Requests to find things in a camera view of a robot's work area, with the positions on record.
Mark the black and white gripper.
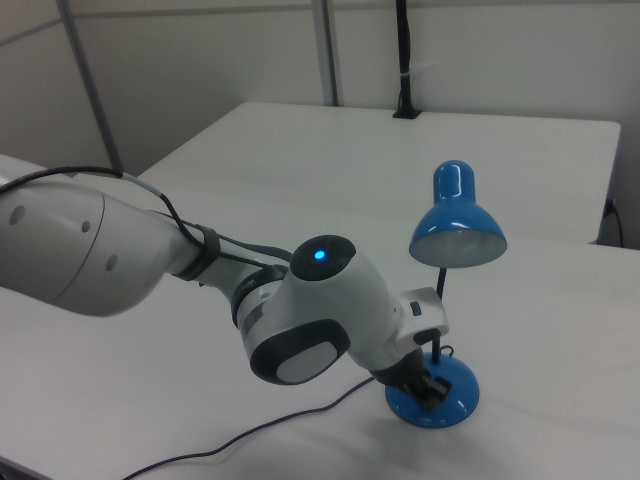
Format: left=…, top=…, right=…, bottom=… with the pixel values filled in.
left=372, top=286, right=450, bottom=413

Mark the blue desk lamp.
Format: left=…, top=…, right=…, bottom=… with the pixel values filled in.
left=384, top=159, right=508, bottom=431

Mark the black pole with clamp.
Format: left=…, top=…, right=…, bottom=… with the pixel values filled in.
left=391, top=0, right=422, bottom=121

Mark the black lamp power cable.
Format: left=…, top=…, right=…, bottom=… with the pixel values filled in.
left=121, top=375, right=377, bottom=480

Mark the black hanging cable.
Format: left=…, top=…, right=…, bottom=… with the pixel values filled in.
left=603, top=198, right=627, bottom=248

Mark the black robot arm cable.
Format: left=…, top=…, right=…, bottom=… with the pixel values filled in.
left=0, top=166, right=294, bottom=274

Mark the grey partition post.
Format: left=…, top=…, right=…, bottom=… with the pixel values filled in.
left=311, top=0, right=344, bottom=108

